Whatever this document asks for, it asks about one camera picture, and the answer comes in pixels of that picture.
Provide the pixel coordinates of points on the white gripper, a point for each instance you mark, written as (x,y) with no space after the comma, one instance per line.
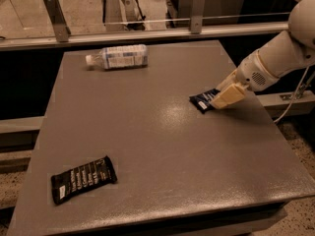
(252,72)

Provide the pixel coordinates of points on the blue rxbar blueberry wrapper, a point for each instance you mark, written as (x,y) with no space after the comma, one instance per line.
(202,101)

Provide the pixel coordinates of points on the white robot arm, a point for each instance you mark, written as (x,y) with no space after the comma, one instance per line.
(290,50)

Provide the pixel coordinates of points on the clear blue-label plastic bottle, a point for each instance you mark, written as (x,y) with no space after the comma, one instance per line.
(119,57)

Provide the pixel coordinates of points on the black rxbar wrapper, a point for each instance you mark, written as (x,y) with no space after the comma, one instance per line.
(82,179)

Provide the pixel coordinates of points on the right metal rail bracket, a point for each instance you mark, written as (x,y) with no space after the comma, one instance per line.
(196,16)

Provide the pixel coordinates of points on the metal rail bracket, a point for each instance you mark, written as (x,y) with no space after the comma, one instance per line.
(196,16)
(54,11)

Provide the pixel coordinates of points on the horizontal metal rail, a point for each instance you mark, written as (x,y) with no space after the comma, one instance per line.
(142,36)

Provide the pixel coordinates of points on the left metal rail bracket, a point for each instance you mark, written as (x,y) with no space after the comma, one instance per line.
(54,11)

